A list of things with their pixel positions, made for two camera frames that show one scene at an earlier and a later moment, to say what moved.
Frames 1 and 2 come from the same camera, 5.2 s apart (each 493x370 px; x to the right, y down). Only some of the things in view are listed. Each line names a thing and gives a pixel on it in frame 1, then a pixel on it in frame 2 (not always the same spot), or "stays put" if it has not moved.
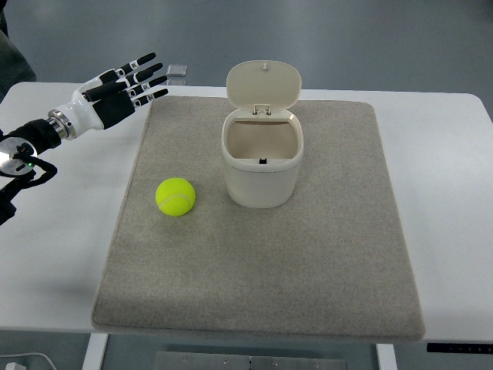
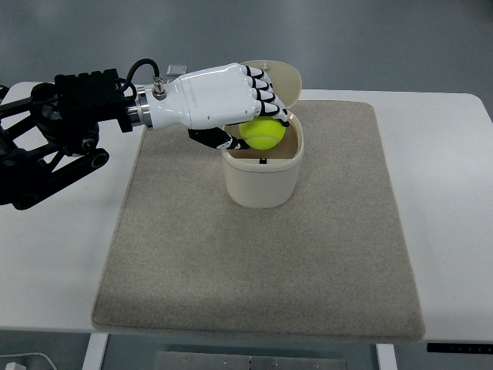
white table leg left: (94, 355) stays put
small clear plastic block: (176, 70) stays put
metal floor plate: (176, 360) stays put
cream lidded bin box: (262, 139) stays put
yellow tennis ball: (175, 196) → (263, 132)
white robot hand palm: (88, 116) → (216, 97)
